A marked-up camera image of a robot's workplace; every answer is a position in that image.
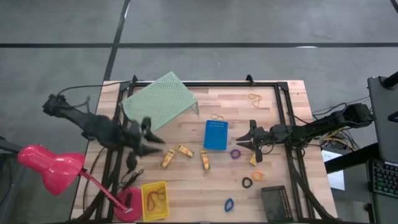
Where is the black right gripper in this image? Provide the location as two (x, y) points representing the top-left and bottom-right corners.
(235, 119), (271, 163)

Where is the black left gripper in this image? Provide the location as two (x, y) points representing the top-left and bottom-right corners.
(126, 117), (165, 172)

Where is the red rubber band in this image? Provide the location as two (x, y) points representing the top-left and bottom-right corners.
(146, 187), (167, 212)

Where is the pink desk lamp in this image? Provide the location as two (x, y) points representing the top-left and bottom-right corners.
(17, 144), (144, 223)

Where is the black desk bar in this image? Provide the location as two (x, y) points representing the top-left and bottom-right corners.
(325, 142), (379, 174)

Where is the blue plastic basket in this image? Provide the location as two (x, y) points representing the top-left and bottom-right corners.
(203, 119), (229, 151)

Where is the green perforated metal shelf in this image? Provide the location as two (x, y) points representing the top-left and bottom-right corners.
(120, 71), (200, 131)

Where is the black plastic basket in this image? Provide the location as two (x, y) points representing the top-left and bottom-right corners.
(261, 185), (294, 223)

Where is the yellow plastic basket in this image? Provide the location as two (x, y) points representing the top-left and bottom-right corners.
(141, 180), (170, 222)

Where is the white paper sheet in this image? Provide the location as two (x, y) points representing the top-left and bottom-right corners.
(321, 148), (346, 191)

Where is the backlit black keyboard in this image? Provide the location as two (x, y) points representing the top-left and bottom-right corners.
(371, 159), (398, 199)

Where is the black power cord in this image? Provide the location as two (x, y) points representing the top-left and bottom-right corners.
(119, 167), (145, 190)

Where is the black aluminium table frame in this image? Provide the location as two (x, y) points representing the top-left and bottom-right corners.
(93, 74), (338, 223)

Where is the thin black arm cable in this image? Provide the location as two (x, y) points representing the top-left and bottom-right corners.
(57, 80), (135, 97)

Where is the yellow cable bundle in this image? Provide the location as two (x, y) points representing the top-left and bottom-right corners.
(322, 126), (351, 151)

